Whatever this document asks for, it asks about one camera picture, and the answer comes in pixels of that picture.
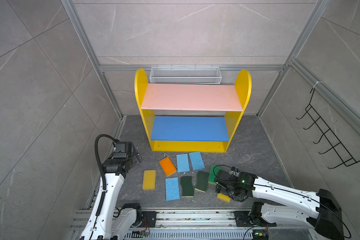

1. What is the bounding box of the yellow sponge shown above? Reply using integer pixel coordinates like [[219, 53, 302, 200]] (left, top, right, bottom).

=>
[[142, 170, 156, 191], [217, 194, 231, 203]]

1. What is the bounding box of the dark green sponge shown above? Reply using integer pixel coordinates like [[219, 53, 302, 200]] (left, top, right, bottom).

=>
[[195, 171, 209, 193], [180, 176, 195, 198]]

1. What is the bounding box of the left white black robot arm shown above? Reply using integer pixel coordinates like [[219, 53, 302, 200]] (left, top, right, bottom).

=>
[[79, 142, 143, 240]]

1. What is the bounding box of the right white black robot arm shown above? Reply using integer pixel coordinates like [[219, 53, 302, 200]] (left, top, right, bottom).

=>
[[210, 166, 352, 240]]

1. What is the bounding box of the yellow pink blue shelf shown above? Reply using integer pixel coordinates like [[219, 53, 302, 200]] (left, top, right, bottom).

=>
[[135, 69, 252, 153]]

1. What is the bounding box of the light green sponge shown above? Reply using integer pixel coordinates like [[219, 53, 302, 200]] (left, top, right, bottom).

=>
[[208, 165, 222, 185]]

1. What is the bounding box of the orange sponge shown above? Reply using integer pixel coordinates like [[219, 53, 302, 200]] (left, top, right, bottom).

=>
[[159, 157, 177, 177]]

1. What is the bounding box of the blue sponge upper right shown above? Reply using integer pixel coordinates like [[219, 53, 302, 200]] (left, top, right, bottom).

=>
[[189, 152, 205, 171]]

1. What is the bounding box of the blue sponge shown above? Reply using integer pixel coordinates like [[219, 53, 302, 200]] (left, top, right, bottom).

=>
[[165, 177, 180, 201], [189, 152, 205, 171], [176, 154, 190, 173]]

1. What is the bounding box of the blue sponge upper left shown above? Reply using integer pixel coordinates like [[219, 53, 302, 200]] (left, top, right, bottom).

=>
[[176, 154, 190, 173]]

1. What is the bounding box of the blue sponge lower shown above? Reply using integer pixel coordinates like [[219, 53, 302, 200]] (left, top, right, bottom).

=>
[[165, 177, 180, 201]]

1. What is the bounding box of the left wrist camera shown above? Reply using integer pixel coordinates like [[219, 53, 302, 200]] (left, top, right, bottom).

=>
[[114, 142, 133, 155]]

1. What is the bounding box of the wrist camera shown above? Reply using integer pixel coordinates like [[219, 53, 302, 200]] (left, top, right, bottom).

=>
[[114, 142, 133, 155], [230, 167, 240, 177]]

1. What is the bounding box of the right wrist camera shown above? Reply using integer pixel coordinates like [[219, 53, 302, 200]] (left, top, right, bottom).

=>
[[230, 167, 240, 177]]

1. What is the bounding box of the left black corrugated cable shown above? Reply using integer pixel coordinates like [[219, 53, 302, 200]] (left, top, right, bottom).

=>
[[94, 134, 121, 217]]

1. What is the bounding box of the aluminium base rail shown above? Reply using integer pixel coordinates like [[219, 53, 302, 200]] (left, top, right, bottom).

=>
[[70, 209, 320, 240]]

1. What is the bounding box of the white wire mesh basket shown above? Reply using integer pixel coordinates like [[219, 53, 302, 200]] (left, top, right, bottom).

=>
[[150, 67, 222, 85]]

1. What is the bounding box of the black wire hook rack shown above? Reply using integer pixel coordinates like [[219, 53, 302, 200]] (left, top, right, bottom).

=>
[[296, 88, 360, 170]]

